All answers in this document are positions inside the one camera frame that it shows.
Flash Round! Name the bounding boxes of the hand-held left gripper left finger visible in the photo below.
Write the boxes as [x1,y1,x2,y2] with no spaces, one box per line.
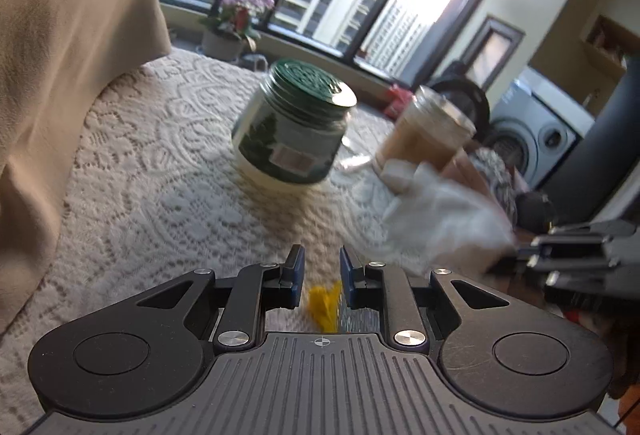
[134,244,306,354]

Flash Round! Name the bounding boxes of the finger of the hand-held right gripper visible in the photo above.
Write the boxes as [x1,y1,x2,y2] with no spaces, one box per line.
[515,234,612,260]
[486,256,552,290]

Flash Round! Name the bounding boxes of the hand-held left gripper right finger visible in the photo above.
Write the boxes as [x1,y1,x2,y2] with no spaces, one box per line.
[340,246,511,352]

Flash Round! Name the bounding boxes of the yellow sponge with steel scourer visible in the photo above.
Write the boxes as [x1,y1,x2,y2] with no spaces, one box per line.
[306,280,381,334]

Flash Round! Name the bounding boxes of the white cotton glove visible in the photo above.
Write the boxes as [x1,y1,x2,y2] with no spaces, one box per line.
[381,159,517,277]

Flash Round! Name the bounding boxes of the grey knitted cloth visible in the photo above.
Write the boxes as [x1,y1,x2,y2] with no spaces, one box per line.
[469,147,520,218]

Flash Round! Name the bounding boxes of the grey washing machine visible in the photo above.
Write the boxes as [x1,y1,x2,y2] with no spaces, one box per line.
[489,65,597,192]

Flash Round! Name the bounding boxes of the green lidded glass jar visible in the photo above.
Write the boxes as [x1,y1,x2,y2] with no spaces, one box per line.
[230,58,359,187]

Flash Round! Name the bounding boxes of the clear jar with brown contents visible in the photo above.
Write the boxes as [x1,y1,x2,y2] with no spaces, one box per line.
[375,85,477,177]

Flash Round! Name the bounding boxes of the white lace tablecloth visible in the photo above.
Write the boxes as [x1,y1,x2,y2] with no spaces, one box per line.
[0,48,501,398]

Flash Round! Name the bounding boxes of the red bag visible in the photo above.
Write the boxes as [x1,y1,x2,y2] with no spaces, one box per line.
[384,84,417,120]

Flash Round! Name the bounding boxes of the dark framed mirror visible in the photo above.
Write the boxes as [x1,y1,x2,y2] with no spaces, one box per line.
[462,15,527,92]

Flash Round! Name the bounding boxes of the potted purple flowers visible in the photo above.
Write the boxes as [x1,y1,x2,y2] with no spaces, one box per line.
[199,0,277,62]

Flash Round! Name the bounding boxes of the beige blanket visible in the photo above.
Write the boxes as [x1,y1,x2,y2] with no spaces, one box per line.
[0,0,174,337]

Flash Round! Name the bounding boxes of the wooden wall shelf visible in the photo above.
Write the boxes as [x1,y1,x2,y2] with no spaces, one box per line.
[579,12,630,77]

